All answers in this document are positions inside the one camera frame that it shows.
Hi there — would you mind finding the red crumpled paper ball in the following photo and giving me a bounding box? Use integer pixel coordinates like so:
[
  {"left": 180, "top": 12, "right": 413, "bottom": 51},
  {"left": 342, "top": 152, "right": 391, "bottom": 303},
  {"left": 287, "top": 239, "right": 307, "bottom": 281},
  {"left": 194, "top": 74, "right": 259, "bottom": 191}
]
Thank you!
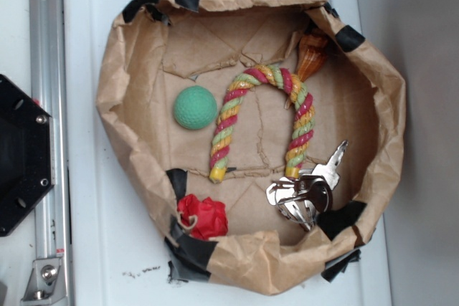
[{"left": 177, "top": 194, "right": 228, "bottom": 240}]

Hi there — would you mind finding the orange spiral seashell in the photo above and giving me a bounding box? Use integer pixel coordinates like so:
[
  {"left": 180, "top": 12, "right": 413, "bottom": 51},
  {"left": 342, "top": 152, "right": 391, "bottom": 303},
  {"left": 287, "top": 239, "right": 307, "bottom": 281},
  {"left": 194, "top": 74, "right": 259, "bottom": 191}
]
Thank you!
[{"left": 284, "top": 28, "right": 330, "bottom": 110}]

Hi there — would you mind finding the black hexagonal mount plate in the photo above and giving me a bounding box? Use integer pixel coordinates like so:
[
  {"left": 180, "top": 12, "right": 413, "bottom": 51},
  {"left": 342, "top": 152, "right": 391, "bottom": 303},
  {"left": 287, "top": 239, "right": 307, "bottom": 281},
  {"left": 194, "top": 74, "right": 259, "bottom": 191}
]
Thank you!
[{"left": 1, "top": 75, "right": 54, "bottom": 237}]

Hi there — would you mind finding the green dimpled ball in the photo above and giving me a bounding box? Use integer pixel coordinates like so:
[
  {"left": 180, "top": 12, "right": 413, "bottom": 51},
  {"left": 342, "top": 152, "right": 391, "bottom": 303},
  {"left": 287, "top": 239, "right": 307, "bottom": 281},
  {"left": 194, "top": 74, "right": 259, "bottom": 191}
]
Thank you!
[{"left": 173, "top": 85, "right": 217, "bottom": 130}]

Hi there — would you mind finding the aluminium extrusion rail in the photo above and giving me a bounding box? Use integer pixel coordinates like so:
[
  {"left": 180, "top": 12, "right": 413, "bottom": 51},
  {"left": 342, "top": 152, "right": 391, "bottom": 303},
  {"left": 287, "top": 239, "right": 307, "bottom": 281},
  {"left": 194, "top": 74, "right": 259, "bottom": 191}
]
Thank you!
[{"left": 29, "top": 0, "right": 75, "bottom": 305}]

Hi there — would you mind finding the metal corner bracket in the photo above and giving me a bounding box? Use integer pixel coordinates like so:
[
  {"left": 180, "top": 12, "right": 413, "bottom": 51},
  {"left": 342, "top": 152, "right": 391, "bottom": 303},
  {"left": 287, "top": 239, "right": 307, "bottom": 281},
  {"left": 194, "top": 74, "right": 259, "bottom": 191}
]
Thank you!
[{"left": 20, "top": 257, "right": 69, "bottom": 305}]

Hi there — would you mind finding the brown paper bag bin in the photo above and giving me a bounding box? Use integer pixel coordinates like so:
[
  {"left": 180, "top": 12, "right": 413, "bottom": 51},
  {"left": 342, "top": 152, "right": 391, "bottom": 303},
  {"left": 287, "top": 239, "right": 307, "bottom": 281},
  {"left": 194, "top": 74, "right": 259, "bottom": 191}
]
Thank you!
[{"left": 96, "top": 0, "right": 406, "bottom": 295}]

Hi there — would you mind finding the silver key bunch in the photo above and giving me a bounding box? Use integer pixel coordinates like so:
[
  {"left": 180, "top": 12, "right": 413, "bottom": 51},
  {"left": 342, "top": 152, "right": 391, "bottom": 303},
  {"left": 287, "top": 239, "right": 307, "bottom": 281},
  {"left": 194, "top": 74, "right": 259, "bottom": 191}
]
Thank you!
[{"left": 266, "top": 140, "right": 349, "bottom": 231}]

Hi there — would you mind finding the multicolored twisted rope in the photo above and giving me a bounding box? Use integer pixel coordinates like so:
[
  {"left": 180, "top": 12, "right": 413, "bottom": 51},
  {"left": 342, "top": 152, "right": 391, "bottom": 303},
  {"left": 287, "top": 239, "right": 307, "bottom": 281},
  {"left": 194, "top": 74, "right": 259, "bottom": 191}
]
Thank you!
[{"left": 209, "top": 63, "right": 316, "bottom": 184}]

